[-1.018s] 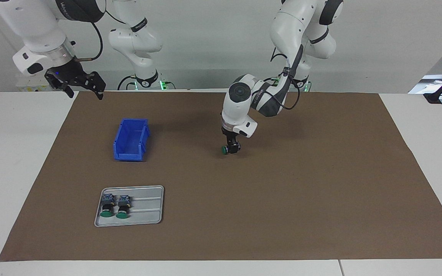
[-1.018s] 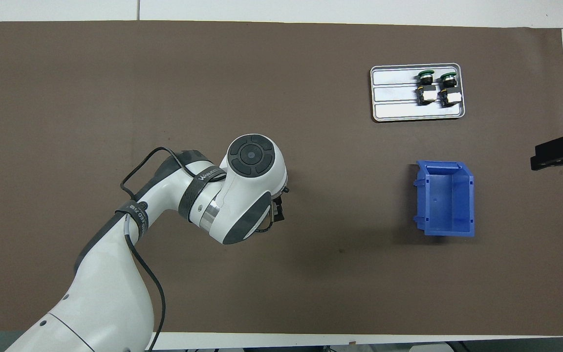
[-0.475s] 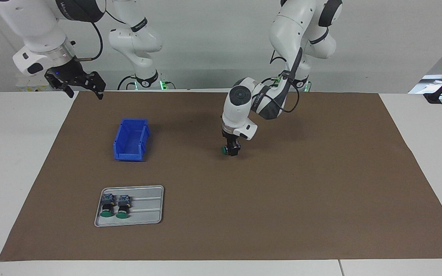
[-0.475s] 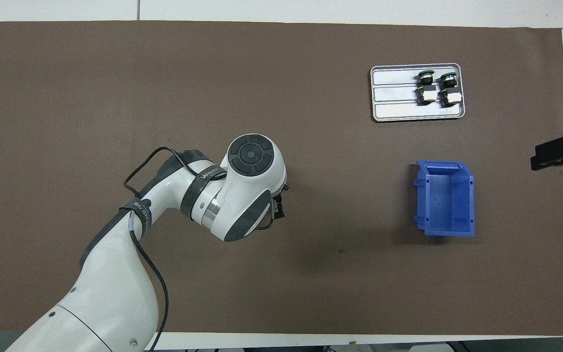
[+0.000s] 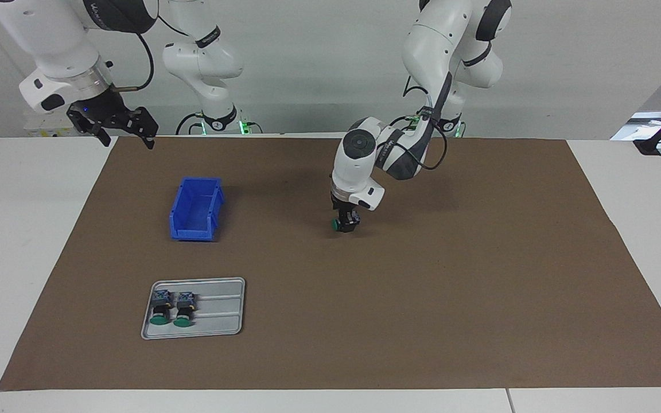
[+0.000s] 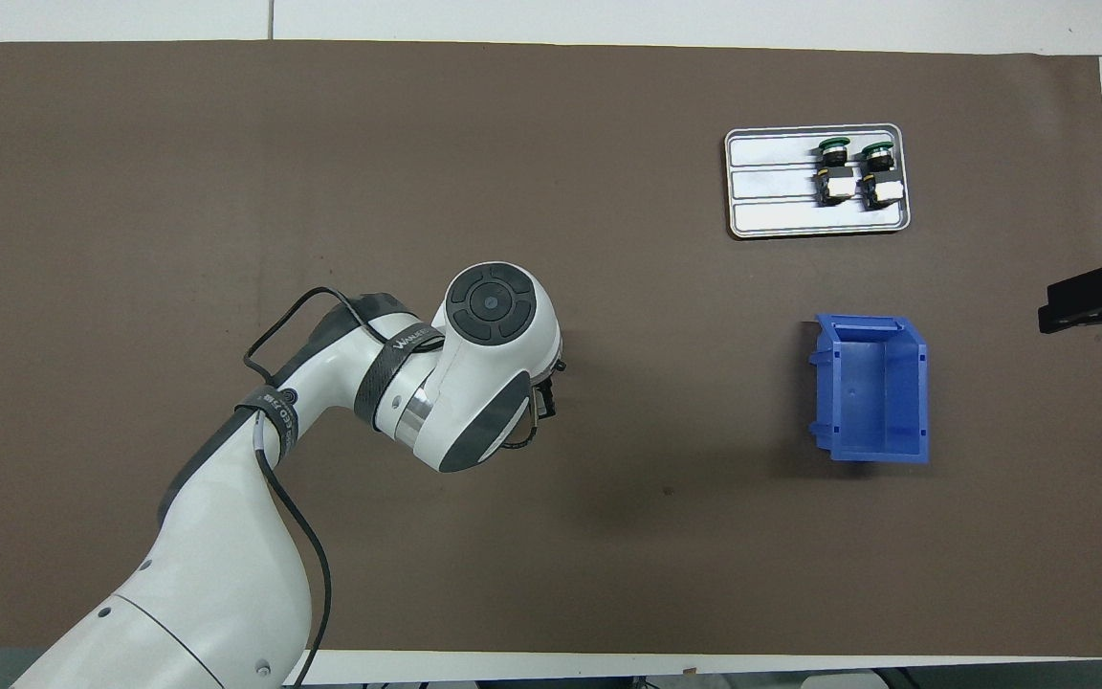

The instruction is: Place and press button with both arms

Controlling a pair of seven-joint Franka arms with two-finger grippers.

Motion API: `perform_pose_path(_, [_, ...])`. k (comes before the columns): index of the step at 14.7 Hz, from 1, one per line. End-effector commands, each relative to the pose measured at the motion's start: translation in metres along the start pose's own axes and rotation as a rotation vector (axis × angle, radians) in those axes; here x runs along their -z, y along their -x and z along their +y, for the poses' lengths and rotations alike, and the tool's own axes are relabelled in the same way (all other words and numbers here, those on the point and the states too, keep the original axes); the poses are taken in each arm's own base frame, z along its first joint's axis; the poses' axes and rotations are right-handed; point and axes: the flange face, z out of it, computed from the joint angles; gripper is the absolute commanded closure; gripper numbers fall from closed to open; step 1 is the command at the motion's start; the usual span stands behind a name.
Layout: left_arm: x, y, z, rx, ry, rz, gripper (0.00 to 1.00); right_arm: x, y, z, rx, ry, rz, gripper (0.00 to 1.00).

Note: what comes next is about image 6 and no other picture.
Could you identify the grey metal tray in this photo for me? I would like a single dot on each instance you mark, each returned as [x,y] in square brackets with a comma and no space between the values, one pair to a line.
[771,182]

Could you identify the blue plastic storage bin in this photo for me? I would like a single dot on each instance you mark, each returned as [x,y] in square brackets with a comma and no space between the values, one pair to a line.
[881,402]

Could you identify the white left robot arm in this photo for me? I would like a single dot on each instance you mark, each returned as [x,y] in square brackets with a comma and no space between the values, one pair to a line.
[474,383]

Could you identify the brown table mat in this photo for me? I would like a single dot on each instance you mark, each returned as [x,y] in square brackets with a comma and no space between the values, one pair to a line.
[608,536]

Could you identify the green push button switch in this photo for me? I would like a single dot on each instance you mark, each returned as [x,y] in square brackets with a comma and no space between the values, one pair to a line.
[834,177]
[881,182]

